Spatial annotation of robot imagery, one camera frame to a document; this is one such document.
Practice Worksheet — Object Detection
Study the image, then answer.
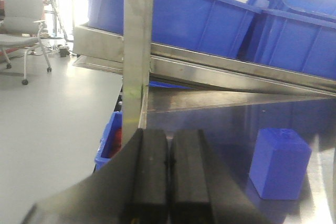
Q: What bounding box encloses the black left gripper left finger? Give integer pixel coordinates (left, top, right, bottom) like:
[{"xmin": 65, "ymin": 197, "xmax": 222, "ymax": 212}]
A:
[{"xmin": 23, "ymin": 129, "xmax": 167, "ymax": 223}]

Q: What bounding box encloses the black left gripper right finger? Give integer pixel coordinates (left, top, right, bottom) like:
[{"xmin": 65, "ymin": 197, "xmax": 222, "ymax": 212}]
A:
[{"xmin": 171, "ymin": 130, "xmax": 270, "ymax": 223}]

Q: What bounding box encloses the small blue bin lower shelf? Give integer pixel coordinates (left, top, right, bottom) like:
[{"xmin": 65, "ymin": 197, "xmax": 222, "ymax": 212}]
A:
[{"xmin": 94, "ymin": 111, "xmax": 122, "ymax": 171}]

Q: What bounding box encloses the blue rectangular plastic part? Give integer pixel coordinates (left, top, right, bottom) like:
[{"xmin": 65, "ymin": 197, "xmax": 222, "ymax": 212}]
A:
[{"xmin": 249, "ymin": 128, "xmax": 312, "ymax": 200}]

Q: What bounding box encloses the stainless steel shelf rack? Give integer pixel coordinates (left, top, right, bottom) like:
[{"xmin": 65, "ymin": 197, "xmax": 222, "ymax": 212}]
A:
[{"xmin": 74, "ymin": 0, "xmax": 335, "ymax": 143}]

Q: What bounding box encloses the blue bin upper left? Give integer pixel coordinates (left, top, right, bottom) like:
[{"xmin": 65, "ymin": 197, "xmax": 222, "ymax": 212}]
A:
[{"xmin": 88, "ymin": 0, "xmax": 261, "ymax": 58}]

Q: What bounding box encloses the blue bin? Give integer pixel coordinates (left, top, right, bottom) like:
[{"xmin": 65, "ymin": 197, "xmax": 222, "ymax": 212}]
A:
[
  {"xmin": 88, "ymin": 0, "xmax": 261, "ymax": 58},
  {"xmin": 239, "ymin": 0, "xmax": 335, "ymax": 79}
]

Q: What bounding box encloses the blue bin upper right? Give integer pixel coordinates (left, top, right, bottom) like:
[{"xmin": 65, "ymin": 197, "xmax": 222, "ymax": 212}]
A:
[{"xmin": 239, "ymin": 0, "xmax": 335, "ymax": 79}]

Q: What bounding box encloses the grey office chair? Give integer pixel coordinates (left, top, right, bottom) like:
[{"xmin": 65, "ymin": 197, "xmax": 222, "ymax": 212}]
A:
[{"xmin": 1, "ymin": 0, "xmax": 52, "ymax": 86}]

